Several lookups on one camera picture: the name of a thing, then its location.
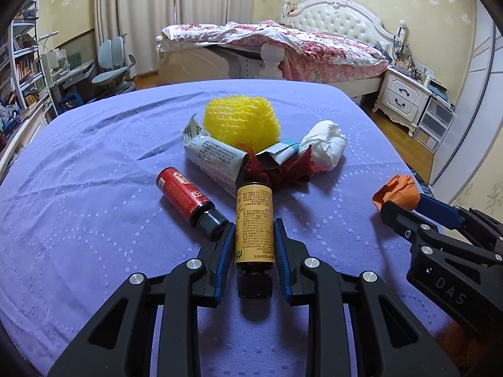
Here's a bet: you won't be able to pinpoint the white tissue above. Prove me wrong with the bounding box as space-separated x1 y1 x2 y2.
298 120 347 171

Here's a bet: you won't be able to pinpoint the sliding wardrobe door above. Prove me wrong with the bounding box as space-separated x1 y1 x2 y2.
431 0 502 202

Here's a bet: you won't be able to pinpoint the red label dark bottle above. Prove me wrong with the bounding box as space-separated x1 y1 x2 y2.
156 167 229 242

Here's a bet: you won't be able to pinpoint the light green desk chair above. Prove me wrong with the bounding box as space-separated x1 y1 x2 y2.
91 34 136 101

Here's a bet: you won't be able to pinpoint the orange paper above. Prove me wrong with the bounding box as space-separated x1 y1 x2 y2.
372 174 420 211

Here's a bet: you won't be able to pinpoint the dark red mesh net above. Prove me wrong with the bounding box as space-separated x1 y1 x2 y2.
238 147 323 192

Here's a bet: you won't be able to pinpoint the white bookshelf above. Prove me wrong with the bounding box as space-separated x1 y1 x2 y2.
1 0 56 136

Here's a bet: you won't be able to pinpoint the beige curtains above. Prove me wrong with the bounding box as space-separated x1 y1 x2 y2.
94 0 253 76

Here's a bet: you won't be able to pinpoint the white bed with headboard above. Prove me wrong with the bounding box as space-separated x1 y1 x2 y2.
156 0 407 98

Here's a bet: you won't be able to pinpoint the pink floral quilt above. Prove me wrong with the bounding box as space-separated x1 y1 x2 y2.
158 20 389 83

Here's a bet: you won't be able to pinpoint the translucent plastic drawer unit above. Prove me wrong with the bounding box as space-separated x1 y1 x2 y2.
413 95 454 154

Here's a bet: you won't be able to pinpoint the study desk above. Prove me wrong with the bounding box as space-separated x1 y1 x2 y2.
40 51 96 116

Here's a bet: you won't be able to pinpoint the white nightstand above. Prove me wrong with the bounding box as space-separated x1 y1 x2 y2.
372 67 431 137

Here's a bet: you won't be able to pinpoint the yellow label brown bottle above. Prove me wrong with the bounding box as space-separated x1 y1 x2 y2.
235 182 275 300

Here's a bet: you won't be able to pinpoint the yellow foam fruit net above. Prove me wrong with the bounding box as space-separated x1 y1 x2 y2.
203 96 280 153

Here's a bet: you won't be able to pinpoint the teal white paper box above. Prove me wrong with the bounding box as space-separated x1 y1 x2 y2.
257 140 299 169

